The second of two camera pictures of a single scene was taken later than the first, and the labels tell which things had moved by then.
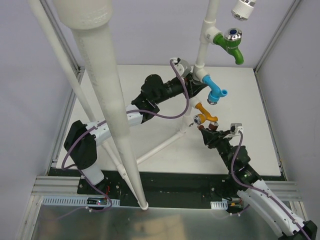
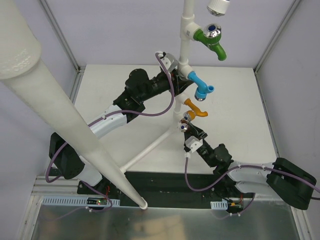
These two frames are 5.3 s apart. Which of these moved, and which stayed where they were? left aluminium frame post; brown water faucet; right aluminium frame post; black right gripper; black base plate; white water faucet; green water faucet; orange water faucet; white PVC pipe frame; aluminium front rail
Moved: orange water faucet; white PVC pipe frame; green water faucet; black right gripper; white water faucet; brown water faucet
Stayed: aluminium front rail; left aluminium frame post; right aluminium frame post; black base plate
